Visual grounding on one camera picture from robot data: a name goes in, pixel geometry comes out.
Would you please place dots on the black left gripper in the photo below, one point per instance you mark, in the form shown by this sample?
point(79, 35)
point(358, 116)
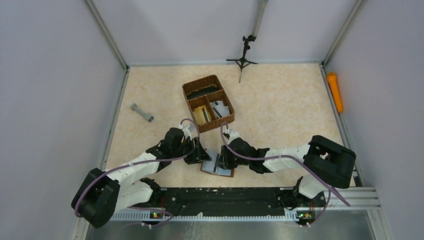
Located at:
point(197, 155)

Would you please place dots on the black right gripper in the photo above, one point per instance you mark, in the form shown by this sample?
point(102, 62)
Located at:
point(224, 161)

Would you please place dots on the brown leather card holder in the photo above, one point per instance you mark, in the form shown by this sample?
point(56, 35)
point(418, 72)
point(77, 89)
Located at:
point(211, 167)

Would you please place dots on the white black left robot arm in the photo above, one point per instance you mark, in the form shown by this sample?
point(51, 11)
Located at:
point(103, 193)

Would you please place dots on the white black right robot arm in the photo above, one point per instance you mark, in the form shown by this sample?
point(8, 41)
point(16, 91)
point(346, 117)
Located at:
point(329, 165)

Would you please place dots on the gold cards in basket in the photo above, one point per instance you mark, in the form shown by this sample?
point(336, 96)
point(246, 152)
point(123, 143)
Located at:
point(202, 115)

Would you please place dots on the silver cards in basket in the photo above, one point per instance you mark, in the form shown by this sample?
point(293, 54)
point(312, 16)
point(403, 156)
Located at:
point(219, 109)

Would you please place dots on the black cards in basket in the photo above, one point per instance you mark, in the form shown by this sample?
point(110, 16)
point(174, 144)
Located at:
point(202, 92)

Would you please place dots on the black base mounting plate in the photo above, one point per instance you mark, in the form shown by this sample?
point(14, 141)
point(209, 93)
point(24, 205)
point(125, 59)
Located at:
point(230, 201)

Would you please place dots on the brown wicker divided basket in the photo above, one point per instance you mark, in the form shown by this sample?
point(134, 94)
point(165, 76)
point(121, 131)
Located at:
point(220, 95)

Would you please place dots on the grey plastic dumbbell piece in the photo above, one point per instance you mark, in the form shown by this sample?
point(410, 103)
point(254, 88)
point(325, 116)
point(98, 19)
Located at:
point(147, 116)

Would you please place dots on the black mini tripod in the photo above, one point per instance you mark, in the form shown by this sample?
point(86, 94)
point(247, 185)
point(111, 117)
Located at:
point(243, 62)

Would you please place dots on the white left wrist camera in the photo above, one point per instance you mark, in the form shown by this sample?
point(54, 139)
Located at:
point(187, 130)

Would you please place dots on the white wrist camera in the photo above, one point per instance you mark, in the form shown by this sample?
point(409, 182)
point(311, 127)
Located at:
point(187, 130)
point(231, 134)

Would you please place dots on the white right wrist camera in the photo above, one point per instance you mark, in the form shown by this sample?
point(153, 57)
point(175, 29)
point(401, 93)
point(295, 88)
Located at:
point(231, 134)

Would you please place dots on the orange cylinder handle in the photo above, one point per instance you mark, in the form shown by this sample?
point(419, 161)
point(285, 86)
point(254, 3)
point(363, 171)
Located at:
point(332, 81)

